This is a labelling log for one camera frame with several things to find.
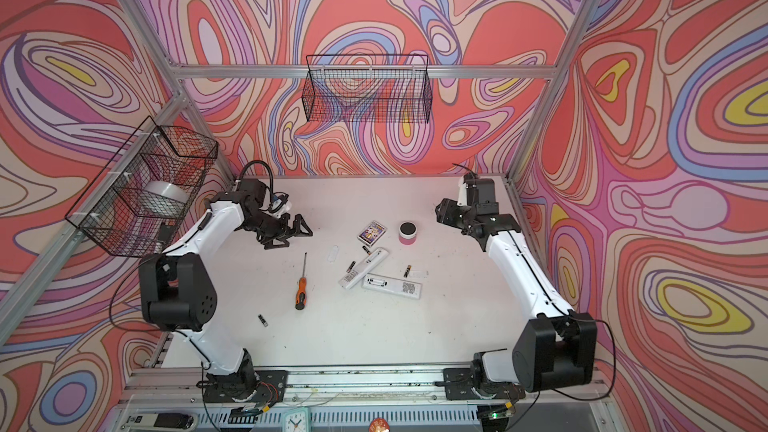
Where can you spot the pink round black-top pad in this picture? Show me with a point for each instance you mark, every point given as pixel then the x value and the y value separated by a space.
pixel 407 232

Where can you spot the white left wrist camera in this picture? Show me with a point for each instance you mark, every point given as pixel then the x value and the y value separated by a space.
pixel 280 204

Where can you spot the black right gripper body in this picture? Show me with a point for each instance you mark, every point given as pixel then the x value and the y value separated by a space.
pixel 455 215

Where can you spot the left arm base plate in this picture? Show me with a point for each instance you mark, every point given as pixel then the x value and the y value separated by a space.
pixel 267 387

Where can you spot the black wire basket left wall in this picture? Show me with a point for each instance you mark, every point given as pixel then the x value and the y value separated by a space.
pixel 108 212

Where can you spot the white remote with coloured buttons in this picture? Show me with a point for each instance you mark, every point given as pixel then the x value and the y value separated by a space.
pixel 362 268

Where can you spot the white remote control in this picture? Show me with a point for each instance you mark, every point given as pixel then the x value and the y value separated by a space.
pixel 392 286

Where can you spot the black wire basket back wall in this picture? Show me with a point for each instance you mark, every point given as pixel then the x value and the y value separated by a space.
pixel 367 88

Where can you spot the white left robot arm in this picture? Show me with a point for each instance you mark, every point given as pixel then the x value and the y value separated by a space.
pixel 177 292

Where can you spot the white battery cover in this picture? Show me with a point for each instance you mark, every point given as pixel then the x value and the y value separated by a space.
pixel 333 254
pixel 418 274

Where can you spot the black wire basket wall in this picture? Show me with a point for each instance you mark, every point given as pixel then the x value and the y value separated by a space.
pixel 108 212
pixel 367 88

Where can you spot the small white clock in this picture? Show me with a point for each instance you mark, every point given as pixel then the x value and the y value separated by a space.
pixel 296 420

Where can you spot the orange handled screwdriver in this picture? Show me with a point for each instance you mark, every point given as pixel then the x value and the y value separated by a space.
pixel 301 294

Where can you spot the white roll in basket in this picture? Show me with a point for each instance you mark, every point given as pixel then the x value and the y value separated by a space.
pixel 163 199

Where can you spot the purple printed card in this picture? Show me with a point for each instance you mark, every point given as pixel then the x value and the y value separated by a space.
pixel 372 233

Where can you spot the black white device front rail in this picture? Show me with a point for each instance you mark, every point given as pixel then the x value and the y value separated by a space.
pixel 161 422

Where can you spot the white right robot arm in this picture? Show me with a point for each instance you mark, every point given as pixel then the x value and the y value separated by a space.
pixel 556 348

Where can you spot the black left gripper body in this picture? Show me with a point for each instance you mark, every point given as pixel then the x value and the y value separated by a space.
pixel 269 227

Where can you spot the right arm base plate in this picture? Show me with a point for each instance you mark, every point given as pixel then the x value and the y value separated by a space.
pixel 467 383

